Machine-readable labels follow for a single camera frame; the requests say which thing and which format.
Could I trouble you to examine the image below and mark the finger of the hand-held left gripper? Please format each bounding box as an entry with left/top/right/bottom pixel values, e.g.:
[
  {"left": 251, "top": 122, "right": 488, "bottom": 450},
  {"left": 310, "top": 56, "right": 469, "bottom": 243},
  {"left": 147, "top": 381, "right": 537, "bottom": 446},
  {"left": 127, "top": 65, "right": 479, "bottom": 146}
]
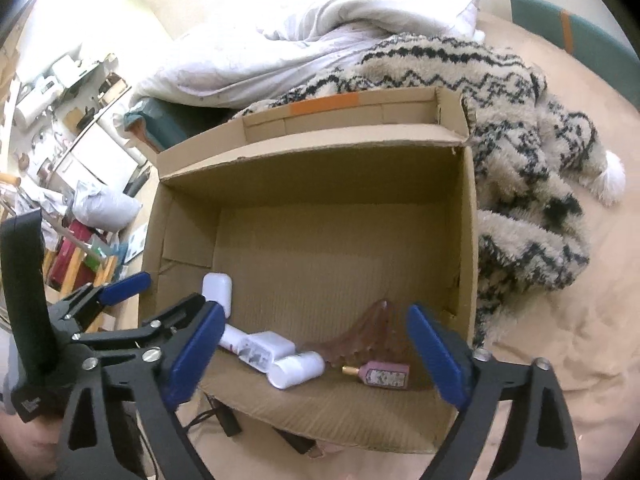
[
  {"left": 74, "top": 294, "right": 207, "bottom": 366},
  {"left": 47, "top": 271, "right": 152, "bottom": 331}
]

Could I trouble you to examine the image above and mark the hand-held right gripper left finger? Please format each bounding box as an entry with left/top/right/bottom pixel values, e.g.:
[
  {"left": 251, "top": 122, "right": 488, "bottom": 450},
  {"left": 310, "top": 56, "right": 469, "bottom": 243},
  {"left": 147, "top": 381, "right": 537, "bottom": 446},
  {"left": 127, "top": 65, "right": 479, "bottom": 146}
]
[{"left": 57, "top": 301, "right": 226, "bottom": 480}]

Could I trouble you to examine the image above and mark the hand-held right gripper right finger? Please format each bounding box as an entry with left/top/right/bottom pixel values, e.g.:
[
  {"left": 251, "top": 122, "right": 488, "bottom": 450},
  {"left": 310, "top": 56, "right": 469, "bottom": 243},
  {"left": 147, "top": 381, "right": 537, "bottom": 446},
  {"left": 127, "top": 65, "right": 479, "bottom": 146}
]
[{"left": 406, "top": 304, "right": 572, "bottom": 480}]

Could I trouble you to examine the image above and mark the small printed tube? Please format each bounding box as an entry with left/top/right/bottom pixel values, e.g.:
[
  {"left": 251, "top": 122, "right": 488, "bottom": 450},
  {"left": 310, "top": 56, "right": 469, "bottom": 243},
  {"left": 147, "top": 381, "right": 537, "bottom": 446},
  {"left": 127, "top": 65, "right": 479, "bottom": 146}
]
[{"left": 219, "top": 324, "right": 273, "bottom": 375}]

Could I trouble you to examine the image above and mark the pink perfume bottle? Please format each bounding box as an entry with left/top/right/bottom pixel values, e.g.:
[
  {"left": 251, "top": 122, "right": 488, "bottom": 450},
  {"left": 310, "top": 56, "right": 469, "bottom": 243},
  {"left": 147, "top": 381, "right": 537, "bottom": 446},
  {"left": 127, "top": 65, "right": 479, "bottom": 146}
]
[{"left": 342, "top": 360, "right": 411, "bottom": 390}]

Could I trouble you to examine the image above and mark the white rounded case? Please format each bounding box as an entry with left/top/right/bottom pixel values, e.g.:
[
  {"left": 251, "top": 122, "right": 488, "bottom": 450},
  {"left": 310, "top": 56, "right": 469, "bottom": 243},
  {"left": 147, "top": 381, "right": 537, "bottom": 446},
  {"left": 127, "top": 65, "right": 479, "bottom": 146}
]
[{"left": 202, "top": 272, "right": 234, "bottom": 318}]

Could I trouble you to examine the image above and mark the pink hair claw clip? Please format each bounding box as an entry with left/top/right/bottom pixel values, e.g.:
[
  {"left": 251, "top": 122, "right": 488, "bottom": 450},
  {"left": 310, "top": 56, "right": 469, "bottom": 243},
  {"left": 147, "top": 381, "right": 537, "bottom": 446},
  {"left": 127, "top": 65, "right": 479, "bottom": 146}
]
[{"left": 305, "top": 299, "right": 407, "bottom": 367}]

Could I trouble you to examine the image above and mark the white power adapter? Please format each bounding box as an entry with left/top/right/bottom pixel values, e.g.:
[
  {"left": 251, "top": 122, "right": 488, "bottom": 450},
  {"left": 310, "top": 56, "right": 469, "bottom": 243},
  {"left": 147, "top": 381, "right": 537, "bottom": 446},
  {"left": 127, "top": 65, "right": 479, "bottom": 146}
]
[{"left": 242, "top": 331, "right": 297, "bottom": 361}]

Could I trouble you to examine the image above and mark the white capped bottle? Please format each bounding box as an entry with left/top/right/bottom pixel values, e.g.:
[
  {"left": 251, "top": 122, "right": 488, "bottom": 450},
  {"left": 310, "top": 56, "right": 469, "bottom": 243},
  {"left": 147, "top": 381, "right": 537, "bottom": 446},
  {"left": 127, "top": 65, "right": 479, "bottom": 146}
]
[{"left": 267, "top": 351, "right": 326, "bottom": 390}]

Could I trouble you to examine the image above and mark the cardboard box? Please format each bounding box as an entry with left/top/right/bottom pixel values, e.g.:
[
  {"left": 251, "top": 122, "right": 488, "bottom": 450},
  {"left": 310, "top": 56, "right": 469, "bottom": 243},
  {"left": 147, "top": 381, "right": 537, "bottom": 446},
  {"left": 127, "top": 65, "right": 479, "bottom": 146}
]
[{"left": 139, "top": 85, "right": 478, "bottom": 456}]

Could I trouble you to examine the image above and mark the paper sheet on floor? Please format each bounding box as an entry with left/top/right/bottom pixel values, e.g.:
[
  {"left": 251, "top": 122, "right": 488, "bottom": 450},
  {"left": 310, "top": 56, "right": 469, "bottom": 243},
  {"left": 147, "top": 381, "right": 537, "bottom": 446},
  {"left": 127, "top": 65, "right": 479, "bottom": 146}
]
[{"left": 120, "top": 224, "right": 149, "bottom": 265}]

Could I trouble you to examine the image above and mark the colourful wooden rack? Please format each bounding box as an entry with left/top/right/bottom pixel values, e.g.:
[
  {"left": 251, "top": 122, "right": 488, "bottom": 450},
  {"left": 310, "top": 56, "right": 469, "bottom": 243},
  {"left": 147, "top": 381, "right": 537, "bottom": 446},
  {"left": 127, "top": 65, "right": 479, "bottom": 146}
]
[{"left": 42, "top": 217, "right": 121, "bottom": 303}]

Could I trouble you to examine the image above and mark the white plastic bag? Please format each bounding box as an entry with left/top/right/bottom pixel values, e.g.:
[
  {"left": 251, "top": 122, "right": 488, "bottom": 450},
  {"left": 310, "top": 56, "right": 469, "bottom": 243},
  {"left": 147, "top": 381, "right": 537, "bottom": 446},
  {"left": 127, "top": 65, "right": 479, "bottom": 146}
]
[{"left": 72, "top": 180, "right": 143, "bottom": 233}]

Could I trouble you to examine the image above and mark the white kitchen cabinet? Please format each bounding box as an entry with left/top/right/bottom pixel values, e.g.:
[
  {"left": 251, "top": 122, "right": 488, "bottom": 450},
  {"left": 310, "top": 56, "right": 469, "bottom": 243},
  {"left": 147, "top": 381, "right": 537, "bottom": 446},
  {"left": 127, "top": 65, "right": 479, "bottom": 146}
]
[{"left": 50, "top": 110, "right": 151, "bottom": 196}]

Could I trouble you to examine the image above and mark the white water heater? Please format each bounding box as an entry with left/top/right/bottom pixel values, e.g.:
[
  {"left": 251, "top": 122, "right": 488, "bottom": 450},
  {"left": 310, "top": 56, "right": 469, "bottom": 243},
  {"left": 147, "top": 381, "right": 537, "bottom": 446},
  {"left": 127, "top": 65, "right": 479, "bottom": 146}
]
[{"left": 14, "top": 82, "right": 63, "bottom": 128}]

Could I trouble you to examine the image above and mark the patterned fluffy blanket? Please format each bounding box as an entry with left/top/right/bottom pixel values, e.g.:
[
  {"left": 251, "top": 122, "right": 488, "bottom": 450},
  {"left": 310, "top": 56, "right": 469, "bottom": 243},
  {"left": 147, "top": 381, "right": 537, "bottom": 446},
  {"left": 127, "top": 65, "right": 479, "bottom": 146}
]
[{"left": 227, "top": 32, "right": 627, "bottom": 351}]

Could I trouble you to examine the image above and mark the white duvet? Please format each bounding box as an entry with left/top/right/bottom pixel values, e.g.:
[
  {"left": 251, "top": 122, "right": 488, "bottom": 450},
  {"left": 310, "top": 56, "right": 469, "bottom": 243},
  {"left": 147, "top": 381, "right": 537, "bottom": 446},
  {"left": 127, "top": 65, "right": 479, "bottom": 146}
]
[{"left": 132, "top": 0, "right": 486, "bottom": 111}]

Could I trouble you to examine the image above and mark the teal cushion with orange stripe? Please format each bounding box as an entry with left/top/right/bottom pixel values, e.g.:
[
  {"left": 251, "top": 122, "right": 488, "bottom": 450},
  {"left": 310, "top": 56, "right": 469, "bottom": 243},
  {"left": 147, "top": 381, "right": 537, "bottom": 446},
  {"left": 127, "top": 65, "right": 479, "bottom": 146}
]
[{"left": 509, "top": 0, "right": 638, "bottom": 78}]

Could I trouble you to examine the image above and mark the black cable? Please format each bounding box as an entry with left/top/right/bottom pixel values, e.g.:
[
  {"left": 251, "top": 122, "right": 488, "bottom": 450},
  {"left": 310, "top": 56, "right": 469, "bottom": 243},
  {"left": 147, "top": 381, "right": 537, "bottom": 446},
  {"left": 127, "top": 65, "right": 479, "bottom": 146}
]
[{"left": 180, "top": 395, "right": 244, "bottom": 437}]

